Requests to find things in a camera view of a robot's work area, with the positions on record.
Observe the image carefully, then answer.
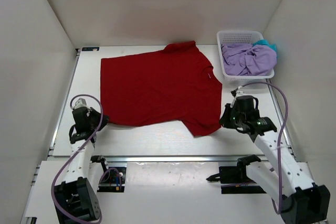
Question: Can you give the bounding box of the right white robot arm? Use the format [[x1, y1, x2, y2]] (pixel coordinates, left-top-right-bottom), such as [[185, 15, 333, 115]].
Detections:
[[219, 95, 330, 223]]

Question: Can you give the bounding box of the dark blue label sticker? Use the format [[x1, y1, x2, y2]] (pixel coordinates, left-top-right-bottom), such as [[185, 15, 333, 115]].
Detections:
[[81, 47, 100, 51]]

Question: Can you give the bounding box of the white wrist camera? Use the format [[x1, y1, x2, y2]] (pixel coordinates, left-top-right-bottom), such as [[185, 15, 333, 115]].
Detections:
[[70, 98, 87, 110], [231, 86, 245, 99]]

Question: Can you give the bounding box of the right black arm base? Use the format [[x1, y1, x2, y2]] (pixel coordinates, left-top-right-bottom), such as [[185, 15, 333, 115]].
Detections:
[[206, 155, 266, 195]]

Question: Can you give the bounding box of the teal t shirt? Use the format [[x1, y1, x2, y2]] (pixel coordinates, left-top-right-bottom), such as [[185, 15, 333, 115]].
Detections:
[[252, 39, 278, 59]]

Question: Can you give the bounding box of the red t shirt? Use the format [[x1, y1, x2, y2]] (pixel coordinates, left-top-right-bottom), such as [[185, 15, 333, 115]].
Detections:
[[100, 41, 222, 136]]

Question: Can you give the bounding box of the lilac t shirt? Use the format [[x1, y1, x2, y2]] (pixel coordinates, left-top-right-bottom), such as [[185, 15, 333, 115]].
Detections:
[[222, 43, 277, 76]]

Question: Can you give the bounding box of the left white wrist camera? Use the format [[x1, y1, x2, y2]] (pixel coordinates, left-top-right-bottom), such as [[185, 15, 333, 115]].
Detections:
[[70, 98, 87, 110]]

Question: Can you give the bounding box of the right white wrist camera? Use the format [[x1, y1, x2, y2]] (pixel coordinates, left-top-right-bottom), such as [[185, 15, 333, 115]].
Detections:
[[231, 86, 245, 99]]

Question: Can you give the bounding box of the white plastic basket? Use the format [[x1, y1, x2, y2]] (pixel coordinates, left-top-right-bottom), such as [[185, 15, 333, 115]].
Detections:
[[217, 30, 275, 84]]

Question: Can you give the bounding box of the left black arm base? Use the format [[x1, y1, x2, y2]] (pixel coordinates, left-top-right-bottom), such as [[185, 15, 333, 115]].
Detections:
[[87, 155, 127, 193]]

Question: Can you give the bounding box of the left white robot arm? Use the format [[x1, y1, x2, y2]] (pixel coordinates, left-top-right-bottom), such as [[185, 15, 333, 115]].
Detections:
[[52, 106, 110, 223]]

